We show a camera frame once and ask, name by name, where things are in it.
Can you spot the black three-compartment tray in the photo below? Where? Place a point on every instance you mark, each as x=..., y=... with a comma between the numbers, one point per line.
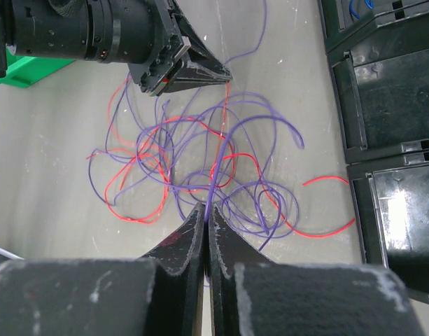
x=378, y=57

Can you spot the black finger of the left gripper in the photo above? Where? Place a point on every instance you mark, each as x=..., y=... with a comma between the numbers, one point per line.
x=198, y=67

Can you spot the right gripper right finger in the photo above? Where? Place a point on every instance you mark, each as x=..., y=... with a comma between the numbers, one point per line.
x=229, y=254

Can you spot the green plastic bin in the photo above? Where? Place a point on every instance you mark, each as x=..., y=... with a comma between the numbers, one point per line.
x=23, y=72

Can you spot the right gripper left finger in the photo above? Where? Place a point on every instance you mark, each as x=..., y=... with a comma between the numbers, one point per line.
x=175, y=306

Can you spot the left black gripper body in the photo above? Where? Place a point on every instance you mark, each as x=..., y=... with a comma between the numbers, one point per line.
x=138, y=33

